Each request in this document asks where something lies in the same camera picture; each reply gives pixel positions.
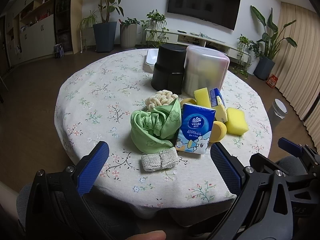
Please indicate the white TV console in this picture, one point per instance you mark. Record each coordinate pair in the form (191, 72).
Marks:
(187, 39)

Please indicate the small blue tissue pack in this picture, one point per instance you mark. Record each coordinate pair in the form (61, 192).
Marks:
(216, 97)

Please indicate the cream chenille scrubber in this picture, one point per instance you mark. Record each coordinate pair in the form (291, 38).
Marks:
(160, 98)

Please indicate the yellow wavy sponge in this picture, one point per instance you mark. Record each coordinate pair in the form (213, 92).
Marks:
(236, 124)

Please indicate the beige curtain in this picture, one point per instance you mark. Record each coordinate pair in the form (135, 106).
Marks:
(297, 69)

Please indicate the grey knitted dishcloth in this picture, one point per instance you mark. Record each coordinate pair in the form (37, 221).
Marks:
(160, 161)

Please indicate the grey cylindrical trash bin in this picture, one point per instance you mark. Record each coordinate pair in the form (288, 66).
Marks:
(276, 113)

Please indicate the small hanging green plant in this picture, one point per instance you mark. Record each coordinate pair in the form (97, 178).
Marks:
(248, 56)

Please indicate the small dark floor box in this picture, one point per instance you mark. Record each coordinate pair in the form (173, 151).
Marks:
(59, 51)

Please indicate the blue Vinda tissue pack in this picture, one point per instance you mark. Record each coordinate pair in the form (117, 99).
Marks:
(195, 130)

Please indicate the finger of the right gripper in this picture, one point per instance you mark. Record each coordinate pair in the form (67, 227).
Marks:
(289, 147)

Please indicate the wall mounted black television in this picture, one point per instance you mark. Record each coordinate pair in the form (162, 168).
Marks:
(220, 12)

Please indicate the red box on floor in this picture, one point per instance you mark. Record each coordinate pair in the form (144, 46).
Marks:
(271, 81)

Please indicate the plant in ribbed grey pot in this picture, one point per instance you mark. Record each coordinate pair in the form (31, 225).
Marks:
(128, 33)

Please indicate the large plant in dark pot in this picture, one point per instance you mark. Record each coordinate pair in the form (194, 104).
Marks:
(268, 46)

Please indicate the green microfiber cloth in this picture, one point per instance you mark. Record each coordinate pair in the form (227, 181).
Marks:
(154, 131)

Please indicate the tall plant in blue pot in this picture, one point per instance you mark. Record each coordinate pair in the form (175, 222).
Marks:
(105, 31)

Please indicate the leafy trailing plant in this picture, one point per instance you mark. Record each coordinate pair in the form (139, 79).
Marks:
(154, 29)

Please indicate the translucent plastic storage box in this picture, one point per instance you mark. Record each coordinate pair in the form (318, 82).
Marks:
(204, 68)

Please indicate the white cabinet wall unit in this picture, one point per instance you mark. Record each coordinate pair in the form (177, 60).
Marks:
(30, 30)

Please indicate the yellow makeup sponge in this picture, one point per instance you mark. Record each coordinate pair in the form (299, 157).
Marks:
(190, 101)
(218, 132)

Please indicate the white plastic tray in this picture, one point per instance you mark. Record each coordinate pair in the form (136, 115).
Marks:
(150, 60)

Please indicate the person's hand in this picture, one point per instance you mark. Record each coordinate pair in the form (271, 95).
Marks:
(153, 235)

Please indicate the black cylindrical container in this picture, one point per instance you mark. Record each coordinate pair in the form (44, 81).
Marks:
(168, 71)

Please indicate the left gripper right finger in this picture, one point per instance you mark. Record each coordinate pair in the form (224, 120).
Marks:
(243, 182)

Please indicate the floral white tablecloth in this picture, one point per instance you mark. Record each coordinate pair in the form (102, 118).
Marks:
(105, 102)

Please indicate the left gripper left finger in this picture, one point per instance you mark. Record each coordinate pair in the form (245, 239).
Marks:
(56, 206)

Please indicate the yellow rectangular sponge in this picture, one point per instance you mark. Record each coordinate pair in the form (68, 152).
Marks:
(202, 97)

